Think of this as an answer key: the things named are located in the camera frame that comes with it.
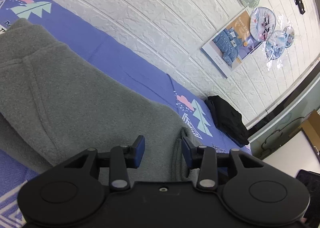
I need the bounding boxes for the small top paper fan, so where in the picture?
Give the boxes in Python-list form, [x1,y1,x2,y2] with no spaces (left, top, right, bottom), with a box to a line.
[283,26,295,48]

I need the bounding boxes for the pale green paper fan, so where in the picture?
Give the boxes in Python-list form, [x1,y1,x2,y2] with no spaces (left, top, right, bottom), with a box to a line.
[241,0,260,9]

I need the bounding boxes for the white floral paper fan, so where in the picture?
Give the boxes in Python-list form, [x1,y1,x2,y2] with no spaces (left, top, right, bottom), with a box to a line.
[250,7,277,42]

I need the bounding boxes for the grey fleece pants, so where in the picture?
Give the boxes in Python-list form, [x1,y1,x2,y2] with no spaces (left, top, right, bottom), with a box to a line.
[1,19,199,182]

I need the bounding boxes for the cardboard box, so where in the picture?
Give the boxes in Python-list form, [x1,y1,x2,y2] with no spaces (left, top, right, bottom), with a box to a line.
[301,110,320,156]

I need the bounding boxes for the folded black garment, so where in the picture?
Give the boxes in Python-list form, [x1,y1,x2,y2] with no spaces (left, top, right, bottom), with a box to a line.
[204,96,249,148]

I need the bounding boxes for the blue white paper fan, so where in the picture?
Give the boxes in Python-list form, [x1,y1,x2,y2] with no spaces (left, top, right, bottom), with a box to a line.
[265,30,287,60]

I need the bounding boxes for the purple patterned bed sheet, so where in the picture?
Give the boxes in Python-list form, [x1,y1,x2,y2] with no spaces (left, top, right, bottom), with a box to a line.
[1,0,245,227]

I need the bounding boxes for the white cabinet panel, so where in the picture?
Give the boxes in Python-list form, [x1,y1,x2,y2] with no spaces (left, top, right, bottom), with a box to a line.
[263,130,319,178]

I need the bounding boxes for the bedding advertisement poster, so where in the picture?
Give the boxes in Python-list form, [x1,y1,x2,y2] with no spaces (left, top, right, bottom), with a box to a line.
[202,8,261,78]

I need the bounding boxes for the glass sliding door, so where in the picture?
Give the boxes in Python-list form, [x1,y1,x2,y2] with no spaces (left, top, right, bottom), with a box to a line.
[249,64,319,159]

